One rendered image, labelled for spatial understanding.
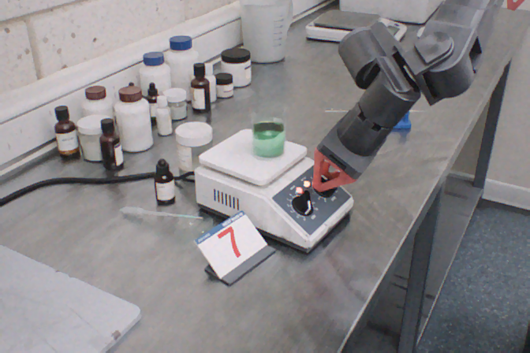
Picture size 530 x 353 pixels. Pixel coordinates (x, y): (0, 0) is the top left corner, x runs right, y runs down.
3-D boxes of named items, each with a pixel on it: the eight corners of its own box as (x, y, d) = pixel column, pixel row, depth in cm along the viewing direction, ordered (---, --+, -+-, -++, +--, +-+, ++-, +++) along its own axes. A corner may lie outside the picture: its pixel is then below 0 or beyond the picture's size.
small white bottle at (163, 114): (159, 137, 107) (156, 101, 103) (155, 131, 109) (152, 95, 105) (174, 134, 108) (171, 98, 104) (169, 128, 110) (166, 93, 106)
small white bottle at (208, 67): (210, 104, 120) (209, 68, 116) (199, 101, 122) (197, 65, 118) (219, 99, 123) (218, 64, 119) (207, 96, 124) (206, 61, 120)
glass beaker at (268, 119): (252, 146, 85) (251, 96, 81) (288, 147, 85) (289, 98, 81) (247, 165, 80) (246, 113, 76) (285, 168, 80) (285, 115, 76)
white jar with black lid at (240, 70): (222, 88, 128) (222, 57, 125) (221, 77, 134) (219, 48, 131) (252, 87, 129) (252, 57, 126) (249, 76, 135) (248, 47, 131)
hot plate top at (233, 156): (310, 153, 84) (310, 147, 84) (263, 187, 76) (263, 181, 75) (245, 132, 91) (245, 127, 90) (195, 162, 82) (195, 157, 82)
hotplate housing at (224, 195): (353, 212, 85) (358, 165, 81) (307, 258, 75) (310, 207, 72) (236, 169, 96) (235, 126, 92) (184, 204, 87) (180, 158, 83)
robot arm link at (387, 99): (397, 92, 64) (434, 96, 67) (372, 51, 68) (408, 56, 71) (366, 132, 69) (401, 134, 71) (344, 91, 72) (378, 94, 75)
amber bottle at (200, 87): (203, 103, 121) (200, 60, 116) (214, 109, 118) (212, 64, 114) (188, 109, 118) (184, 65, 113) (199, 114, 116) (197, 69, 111)
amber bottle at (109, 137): (103, 171, 95) (96, 126, 91) (102, 161, 98) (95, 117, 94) (125, 168, 96) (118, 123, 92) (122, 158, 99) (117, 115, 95)
